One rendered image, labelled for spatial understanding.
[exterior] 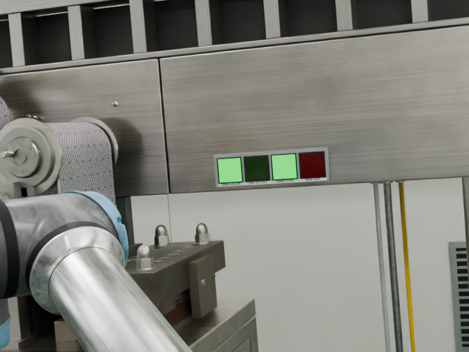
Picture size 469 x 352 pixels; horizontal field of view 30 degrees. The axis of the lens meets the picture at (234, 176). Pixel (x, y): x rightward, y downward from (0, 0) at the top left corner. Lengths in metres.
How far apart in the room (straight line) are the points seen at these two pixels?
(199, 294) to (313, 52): 0.55
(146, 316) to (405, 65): 1.05
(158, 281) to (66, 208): 0.56
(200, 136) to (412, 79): 0.47
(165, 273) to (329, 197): 2.66
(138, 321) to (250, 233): 3.47
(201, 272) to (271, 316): 2.66
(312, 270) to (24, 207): 3.31
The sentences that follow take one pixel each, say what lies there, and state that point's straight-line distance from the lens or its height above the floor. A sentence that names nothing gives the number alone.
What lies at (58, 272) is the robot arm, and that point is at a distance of 0.99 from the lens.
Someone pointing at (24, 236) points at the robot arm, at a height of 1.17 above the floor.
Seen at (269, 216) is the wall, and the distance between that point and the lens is 4.29.
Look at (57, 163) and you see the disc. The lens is 1.67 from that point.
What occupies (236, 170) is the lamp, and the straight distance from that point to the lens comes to 1.87.
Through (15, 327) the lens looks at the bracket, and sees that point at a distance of 1.71.
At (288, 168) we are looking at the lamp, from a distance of 1.84.
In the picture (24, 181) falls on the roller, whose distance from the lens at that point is 1.70.
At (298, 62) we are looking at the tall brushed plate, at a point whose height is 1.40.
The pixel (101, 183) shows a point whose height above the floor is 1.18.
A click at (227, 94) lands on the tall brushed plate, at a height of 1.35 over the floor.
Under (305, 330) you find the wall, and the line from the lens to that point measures 4.35.
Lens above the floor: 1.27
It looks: 3 degrees down
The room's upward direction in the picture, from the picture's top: 5 degrees counter-clockwise
